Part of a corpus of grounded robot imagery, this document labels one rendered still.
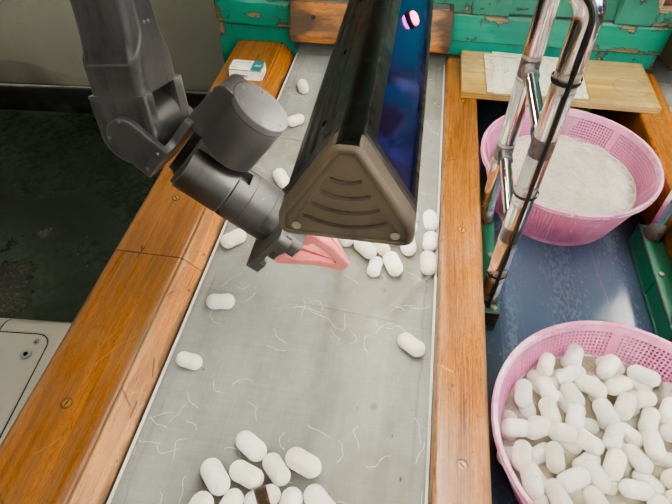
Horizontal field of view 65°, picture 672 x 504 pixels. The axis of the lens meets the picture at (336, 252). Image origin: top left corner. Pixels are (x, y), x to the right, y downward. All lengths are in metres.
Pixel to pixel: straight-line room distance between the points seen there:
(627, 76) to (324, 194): 0.89
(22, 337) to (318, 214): 1.12
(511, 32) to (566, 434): 0.74
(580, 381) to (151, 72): 0.54
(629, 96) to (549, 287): 0.40
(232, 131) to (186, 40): 1.72
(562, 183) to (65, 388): 0.73
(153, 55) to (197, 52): 1.68
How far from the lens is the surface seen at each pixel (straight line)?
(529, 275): 0.82
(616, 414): 0.65
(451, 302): 0.64
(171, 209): 0.76
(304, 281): 0.68
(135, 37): 0.50
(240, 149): 0.48
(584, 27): 0.49
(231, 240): 0.71
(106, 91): 0.52
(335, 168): 0.28
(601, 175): 0.93
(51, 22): 2.37
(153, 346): 0.64
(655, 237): 0.88
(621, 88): 1.08
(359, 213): 0.29
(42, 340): 1.33
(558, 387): 0.66
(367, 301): 0.66
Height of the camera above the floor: 1.27
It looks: 48 degrees down
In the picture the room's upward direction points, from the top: straight up
